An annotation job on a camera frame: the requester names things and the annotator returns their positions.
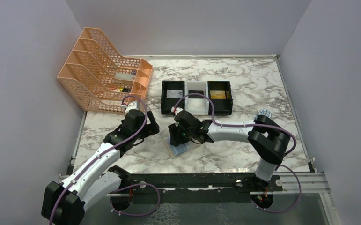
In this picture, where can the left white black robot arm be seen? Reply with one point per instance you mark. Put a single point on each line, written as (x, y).
(66, 202)

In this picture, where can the black left tray bin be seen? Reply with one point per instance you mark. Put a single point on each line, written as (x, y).
(167, 104)

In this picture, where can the black right tray bin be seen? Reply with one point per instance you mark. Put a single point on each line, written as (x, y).
(221, 106)

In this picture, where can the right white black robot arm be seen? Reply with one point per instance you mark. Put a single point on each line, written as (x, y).
(268, 139)

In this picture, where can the black tray bin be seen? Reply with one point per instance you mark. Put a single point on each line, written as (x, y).
(167, 104)
(221, 106)

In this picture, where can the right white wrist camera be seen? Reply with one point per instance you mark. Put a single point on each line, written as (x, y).
(176, 110)

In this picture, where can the blue white round tin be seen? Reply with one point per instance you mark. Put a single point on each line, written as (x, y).
(266, 112)

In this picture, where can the black card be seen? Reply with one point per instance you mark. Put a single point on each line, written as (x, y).
(196, 94)

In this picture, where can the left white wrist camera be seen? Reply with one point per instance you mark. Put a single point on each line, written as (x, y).
(134, 105)

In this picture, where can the peach plastic file organizer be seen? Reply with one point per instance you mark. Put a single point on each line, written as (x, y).
(98, 77)

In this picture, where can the gold card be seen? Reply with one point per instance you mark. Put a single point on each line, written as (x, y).
(218, 94)

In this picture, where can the white middle tray bin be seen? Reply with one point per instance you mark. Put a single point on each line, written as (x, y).
(195, 104)

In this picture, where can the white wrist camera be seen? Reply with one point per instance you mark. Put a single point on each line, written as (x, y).
(134, 105)
(176, 110)

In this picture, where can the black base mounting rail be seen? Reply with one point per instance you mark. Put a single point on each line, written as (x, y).
(186, 188)

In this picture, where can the items in organizer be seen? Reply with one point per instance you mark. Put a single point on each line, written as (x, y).
(117, 80)

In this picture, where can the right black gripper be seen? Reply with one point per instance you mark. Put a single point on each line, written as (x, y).
(175, 139)

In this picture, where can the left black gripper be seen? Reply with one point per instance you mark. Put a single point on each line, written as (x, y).
(150, 129)

